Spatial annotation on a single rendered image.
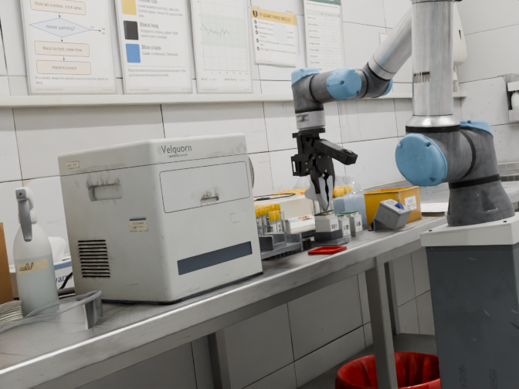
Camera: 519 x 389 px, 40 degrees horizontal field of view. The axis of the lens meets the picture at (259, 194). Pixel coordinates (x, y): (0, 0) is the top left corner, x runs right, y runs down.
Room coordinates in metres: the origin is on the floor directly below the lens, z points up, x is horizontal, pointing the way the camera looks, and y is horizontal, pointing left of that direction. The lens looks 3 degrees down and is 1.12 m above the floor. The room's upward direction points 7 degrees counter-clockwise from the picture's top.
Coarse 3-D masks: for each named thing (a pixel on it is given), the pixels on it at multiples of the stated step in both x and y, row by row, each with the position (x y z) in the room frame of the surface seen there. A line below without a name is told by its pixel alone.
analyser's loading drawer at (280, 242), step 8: (272, 232) 1.63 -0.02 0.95; (280, 232) 1.61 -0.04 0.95; (264, 240) 1.58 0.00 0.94; (272, 240) 1.57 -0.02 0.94; (280, 240) 1.61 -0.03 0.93; (288, 240) 1.66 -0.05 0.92; (296, 240) 1.65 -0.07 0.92; (264, 248) 1.58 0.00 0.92; (272, 248) 1.57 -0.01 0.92; (280, 248) 1.58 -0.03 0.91; (288, 248) 1.60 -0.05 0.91; (296, 248) 1.63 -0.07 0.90; (264, 256) 1.54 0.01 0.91
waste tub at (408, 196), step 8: (368, 192) 2.19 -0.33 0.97; (376, 192) 2.11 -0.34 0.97; (384, 192) 2.09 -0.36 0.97; (392, 192) 2.08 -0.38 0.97; (400, 192) 2.08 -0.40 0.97; (408, 192) 2.11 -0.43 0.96; (416, 192) 2.16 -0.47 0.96; (368, 200) 2.13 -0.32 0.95; (376, 200) 2.11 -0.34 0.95; (384, 200) 2.10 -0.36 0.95; (400, 200) 2.07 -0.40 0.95; (408, 200) 2.11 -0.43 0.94; (416, 200) 2.15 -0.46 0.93; (368, 208) 2.13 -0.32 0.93; (376, 208) 2.12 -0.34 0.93; (416, 208) 2.15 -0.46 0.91; (368, 216) 2.13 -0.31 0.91; (416, 216) 2.14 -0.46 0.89; (368, 224) 2.14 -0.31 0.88
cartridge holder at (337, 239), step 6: (318, 234) 1.84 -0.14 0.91; (324, 234) 1.82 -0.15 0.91; (330, 234) 1.81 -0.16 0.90; (336, 234) 1.83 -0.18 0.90; (312, 240) 1.86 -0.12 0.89; (318, 240) 1.84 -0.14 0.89; (324, 240) 1.83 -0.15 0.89; (330, 240) 1.82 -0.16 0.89; (336, 240) 1.80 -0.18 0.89; (342, 240) 1.82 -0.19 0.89; (348, 240) 1.84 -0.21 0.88
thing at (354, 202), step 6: (336, 198) 2.06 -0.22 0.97; (342, 198) 2.03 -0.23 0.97; (348, 198) 2.04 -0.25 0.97; (354, 198) 2.06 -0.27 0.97; (360, 198) 2.08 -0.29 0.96; (336, 204) 2.04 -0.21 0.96; (342, 204) 2.03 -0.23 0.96; (348, 204) 2.04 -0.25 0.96; (354, 204) 2.06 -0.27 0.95; (360, 204) 2.08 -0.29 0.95; (336, 210) 2.04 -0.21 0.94; (342, 210) 2.03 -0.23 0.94; (348, 210) 2.03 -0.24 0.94; (354, 210) 2.06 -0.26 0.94; (360, 210) 2.08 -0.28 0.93; (366, 222) 2.09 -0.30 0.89; (366, 228) 2.06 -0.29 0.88
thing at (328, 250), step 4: (320, 248) 1.74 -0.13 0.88; (324, 248) 1.75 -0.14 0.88; (328, 248) 1.75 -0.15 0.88; (332, 248) 1.74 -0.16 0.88; (336, 248) 1.73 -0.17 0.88; (340, 248) 1.70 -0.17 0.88; (344, 248) 1.71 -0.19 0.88; (308, 252) 1.71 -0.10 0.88; (312, 252) 1.70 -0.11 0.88; (316, 252) 1.69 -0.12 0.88; (320, 252) 1.69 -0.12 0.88; (324, 252) 1.68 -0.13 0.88; (328, 252) 1.67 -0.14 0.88; (332, 252) 1.67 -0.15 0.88; (336, 252) 1.68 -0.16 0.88
